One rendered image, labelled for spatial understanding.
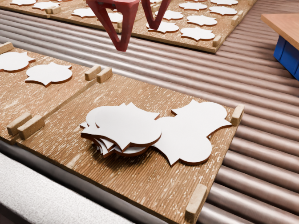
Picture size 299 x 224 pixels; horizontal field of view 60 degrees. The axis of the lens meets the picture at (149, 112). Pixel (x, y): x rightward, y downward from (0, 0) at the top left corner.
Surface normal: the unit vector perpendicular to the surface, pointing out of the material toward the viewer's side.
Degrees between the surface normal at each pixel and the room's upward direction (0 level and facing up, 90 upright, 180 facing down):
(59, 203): 0
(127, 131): 0
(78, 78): 0
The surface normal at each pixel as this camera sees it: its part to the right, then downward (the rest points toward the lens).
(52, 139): 0.00, -0.79
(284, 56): -1.00, 0.04
